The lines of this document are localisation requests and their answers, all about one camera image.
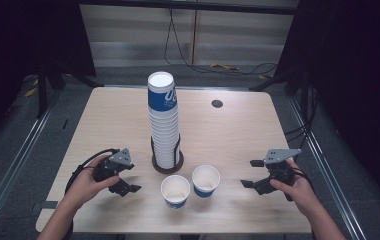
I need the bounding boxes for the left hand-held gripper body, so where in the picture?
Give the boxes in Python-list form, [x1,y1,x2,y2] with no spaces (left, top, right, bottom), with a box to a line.
[92,148,135,183]

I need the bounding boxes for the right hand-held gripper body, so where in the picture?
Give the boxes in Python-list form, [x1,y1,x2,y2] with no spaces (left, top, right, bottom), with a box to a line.
[264,148,302,186]

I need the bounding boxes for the black cup holder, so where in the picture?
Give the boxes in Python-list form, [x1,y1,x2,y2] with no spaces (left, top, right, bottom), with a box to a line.
[150,134,185,175]

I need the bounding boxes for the blue and white paper cup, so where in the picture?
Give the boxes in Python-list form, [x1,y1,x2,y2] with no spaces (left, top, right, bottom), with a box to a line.
[191,164,221,199]
[160,174,191,210]

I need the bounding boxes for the stack of paper cups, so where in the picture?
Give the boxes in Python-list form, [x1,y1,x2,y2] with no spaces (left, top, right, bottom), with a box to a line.
[147,71,181,170]

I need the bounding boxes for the person's left hand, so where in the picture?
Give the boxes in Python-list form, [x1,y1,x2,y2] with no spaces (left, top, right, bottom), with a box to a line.
[65,154,121,209]

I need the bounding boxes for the person's right hand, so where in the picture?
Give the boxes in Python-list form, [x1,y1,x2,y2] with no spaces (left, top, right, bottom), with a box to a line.
[270,158,316,216]

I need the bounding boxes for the grey tape piece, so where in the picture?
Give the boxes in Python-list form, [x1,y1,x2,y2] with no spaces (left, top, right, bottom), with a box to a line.
[32,200,59,211]

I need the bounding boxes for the black stand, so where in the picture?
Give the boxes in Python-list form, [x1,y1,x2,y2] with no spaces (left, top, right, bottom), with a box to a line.
[248,69,312,98]
[36,63,104,119]

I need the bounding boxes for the black curtain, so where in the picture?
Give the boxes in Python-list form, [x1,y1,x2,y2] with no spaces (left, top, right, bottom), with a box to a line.
[274,0,380,214]
[0,0,97,148]

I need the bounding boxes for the black overhead bar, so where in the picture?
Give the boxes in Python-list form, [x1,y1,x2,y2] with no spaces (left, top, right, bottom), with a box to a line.
[77,0,300,16]

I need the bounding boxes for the right hand-held gripper cable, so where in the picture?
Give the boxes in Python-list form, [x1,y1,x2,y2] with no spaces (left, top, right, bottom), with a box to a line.
[291,166,316,194]

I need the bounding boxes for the black floor cables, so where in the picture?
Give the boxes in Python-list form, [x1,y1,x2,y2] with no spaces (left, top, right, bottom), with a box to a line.
[284,86,320,162]

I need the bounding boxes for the metal floor rail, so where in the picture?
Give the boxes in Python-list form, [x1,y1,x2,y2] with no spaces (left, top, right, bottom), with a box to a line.
[287,96,367,240]
[0,89,62,231]

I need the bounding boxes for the black hanging cable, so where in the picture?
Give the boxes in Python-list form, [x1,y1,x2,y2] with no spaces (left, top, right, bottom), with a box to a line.
[163,8,279,76]

